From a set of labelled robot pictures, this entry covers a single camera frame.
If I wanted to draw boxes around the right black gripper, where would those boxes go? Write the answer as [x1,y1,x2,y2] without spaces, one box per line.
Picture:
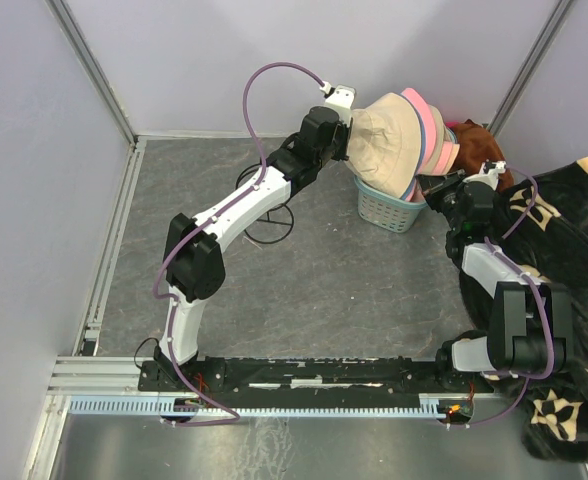
[413,170,466,231]

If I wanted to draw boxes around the beige bucket hat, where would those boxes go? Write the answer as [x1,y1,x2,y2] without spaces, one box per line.
[347,93,421,200]

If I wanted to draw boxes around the blue bucket hat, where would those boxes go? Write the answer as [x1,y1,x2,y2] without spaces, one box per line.
[401,87,436,175]

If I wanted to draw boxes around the pink bucket hat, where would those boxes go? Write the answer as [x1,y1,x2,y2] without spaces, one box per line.
[401,88,452,176]

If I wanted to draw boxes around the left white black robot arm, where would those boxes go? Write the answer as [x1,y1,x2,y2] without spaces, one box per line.
[153,106,353,390]

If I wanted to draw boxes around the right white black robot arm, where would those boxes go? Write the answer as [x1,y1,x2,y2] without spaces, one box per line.
[417,162,574,391]

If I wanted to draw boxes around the beige pink stacked hats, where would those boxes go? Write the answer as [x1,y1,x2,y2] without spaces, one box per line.
[418,105,460,176]

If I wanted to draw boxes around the teal plastic basket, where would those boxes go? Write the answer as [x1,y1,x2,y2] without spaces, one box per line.
[354,177,427,233]

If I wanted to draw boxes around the brown cloth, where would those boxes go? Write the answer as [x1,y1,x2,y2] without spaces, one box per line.
[450,119,505,176]

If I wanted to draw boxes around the black floral blanket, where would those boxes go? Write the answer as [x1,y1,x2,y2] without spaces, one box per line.
[446,156,588,464]

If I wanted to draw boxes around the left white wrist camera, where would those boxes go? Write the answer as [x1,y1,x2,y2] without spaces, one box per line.
[319,82,356,126]

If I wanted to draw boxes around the black wire hat stand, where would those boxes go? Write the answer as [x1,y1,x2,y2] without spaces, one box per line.
[235,163,295,246]

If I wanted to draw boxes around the light blue cable duct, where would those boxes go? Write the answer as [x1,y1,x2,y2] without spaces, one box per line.
[68,392,470,419]

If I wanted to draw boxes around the right aluminium corner post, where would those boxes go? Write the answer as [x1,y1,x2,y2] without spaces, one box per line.
[488,0,575,137]

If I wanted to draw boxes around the aluminium corner post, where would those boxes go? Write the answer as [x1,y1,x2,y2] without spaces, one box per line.
[45,0,138,145]
[488,0,575,137]

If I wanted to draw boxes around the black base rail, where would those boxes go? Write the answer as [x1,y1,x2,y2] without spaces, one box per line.
[138,357,478,409]

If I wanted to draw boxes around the left aluminium corner post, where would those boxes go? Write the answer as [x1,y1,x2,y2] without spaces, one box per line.
[45,0,138,145]

